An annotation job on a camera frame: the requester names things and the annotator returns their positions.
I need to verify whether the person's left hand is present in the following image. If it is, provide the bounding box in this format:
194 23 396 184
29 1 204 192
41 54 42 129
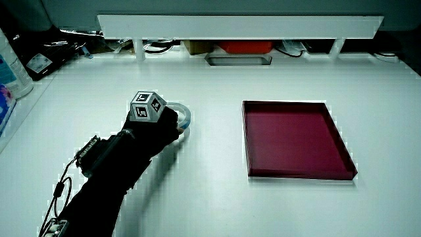
122 91 184 159

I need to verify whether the blue tape roll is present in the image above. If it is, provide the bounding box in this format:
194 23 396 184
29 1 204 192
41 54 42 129
166 101 192 130

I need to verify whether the person's left forearm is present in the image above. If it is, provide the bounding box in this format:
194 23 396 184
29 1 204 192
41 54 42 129
57 131 155 237

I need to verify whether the black wrist sensor module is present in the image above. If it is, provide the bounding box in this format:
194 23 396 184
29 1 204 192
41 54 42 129
74 128 136 179

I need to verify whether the grey stand base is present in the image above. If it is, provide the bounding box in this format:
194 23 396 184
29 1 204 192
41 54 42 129
204 52 273 66

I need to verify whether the brown cardboard box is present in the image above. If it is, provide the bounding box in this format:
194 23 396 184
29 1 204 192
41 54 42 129
182 39 215 56

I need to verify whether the orange box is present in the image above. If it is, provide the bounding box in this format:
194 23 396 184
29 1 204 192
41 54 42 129
218 40 275 55

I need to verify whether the black plastic bag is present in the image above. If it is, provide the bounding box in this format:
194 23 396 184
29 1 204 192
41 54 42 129
9 26 87 82

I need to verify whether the white desk shelf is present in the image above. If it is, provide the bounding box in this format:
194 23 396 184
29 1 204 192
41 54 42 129
97 14 385 62

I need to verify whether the silver connector box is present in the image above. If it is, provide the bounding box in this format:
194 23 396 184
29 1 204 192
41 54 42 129
41 218 70 237

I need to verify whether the red square tray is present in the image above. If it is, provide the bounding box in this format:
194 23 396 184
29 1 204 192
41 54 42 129
241 100 359 181

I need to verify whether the white plastic bottle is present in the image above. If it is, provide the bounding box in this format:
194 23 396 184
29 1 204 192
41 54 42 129
0 28 35 100

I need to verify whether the blue patterned packet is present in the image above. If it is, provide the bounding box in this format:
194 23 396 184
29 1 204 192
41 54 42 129
0 84 17 136

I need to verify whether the black cable loop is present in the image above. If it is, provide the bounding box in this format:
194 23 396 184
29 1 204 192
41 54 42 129
143 40 176 55

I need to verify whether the black glove cable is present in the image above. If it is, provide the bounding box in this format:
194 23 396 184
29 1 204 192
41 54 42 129
38 157 79 237

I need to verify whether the white cable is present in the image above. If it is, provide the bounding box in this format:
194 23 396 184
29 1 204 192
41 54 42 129
372 51 401 64

